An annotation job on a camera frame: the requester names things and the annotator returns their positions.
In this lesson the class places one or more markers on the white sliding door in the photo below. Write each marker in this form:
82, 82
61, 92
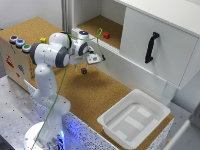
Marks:
173, 50

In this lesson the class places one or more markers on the red button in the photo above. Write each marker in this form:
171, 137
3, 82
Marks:
13, 38

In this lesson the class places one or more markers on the white plastic box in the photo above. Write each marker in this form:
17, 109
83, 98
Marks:
133, 120

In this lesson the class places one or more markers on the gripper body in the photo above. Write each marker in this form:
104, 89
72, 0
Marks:
91, 59

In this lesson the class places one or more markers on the blue button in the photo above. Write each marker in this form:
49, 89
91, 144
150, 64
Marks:
20, 42

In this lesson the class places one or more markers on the yellow block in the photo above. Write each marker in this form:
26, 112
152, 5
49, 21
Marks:
43, 40

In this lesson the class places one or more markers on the purple block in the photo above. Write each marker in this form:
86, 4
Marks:
84, 71

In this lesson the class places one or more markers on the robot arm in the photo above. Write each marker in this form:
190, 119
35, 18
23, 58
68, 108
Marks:
45, 83

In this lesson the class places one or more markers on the wooden drawer box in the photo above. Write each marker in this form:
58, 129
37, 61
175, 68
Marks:
23, 30

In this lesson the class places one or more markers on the white cabinet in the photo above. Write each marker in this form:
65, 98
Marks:
133, 75

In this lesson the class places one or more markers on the green button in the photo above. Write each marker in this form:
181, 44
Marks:
26, 47

